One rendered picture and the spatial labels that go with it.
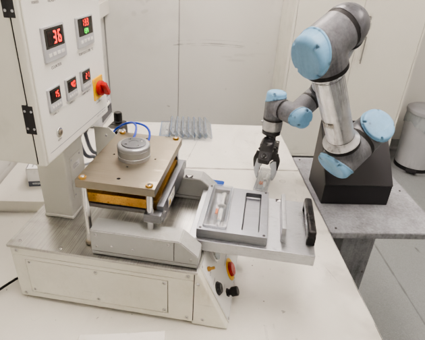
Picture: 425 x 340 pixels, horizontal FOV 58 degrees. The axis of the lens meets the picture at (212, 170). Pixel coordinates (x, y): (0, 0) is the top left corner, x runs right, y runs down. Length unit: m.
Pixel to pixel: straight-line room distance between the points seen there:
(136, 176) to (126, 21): 2.57
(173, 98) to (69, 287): 2.62
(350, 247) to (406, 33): 1.98
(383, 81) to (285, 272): 2.39
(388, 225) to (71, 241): 1.06
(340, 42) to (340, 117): 0.24
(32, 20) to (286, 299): 0.88
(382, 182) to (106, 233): 1.05
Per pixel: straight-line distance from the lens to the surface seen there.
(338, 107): 1.14
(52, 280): 1.06
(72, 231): 1.03
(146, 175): 0.87
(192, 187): 1.09
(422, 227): 1.56
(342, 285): 1.20
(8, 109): 0.84
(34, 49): 0.79
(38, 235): 1.04
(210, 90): 3.45
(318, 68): 1.01
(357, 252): 1.78
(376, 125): 1.35
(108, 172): 0.89
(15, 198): 1.46
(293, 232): 0.97
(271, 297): 1.10
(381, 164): 1.58
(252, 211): 1.00
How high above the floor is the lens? 1.55
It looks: 29 degrees down
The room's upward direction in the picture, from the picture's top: 4 degrees clockwise
